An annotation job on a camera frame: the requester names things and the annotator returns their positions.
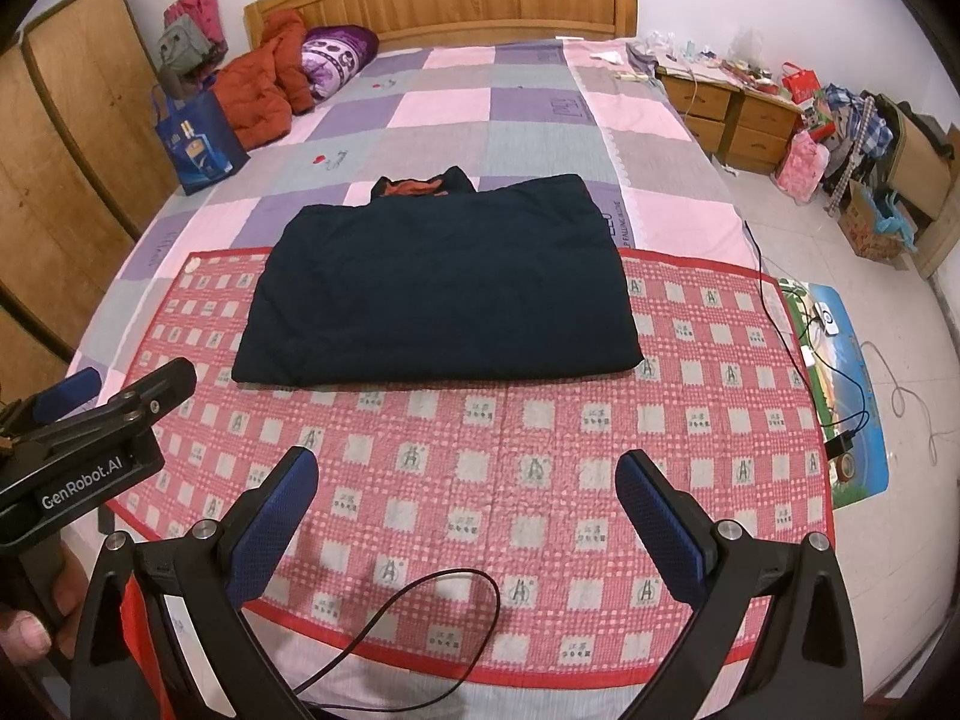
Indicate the red gift bag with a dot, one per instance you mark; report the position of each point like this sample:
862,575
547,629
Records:
801,82

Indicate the tape roll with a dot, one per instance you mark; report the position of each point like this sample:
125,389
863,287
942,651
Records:
849,466

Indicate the white charger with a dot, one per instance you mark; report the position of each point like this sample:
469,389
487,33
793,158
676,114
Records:
826,319

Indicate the blue tote bag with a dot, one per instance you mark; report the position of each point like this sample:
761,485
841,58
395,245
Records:
199,146

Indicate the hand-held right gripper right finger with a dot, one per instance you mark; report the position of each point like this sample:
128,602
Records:
660,521

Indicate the cartoon floor mat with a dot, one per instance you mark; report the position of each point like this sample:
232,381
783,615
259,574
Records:
862,480

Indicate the large cardboard box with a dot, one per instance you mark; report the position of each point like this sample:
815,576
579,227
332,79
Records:
922,165

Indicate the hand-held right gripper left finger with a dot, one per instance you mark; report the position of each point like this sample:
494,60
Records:
274,525

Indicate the pile of plaid clothes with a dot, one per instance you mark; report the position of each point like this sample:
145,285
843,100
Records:
855,127

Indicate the orange puffer jacket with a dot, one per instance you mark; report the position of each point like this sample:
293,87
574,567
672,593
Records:
255,97

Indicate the pink plastic bag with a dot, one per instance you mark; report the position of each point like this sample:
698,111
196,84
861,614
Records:
801,165

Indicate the small cardboard box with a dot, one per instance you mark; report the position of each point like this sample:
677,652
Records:
870,229

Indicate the pink cloth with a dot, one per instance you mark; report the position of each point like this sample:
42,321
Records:
202,11

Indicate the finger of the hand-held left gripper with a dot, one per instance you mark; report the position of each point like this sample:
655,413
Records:
67,390
161,384

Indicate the grey bag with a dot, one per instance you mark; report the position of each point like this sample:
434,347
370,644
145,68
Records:
180,45

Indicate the red checkered blanket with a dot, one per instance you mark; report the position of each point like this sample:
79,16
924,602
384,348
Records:
525,465

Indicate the wooden wardrobe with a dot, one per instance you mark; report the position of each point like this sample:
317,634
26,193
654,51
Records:
75,127

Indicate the pile of small clutter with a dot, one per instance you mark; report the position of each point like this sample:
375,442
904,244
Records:
705,60

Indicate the dark navy jacket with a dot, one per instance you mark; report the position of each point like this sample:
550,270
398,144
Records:
435,292

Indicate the person's left hand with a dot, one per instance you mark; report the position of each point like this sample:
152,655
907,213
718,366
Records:
67,577

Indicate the black power bank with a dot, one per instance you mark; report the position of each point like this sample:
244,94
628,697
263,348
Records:
840,444

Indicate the purple patterned pillow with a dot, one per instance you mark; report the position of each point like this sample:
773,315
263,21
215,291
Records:
337,56

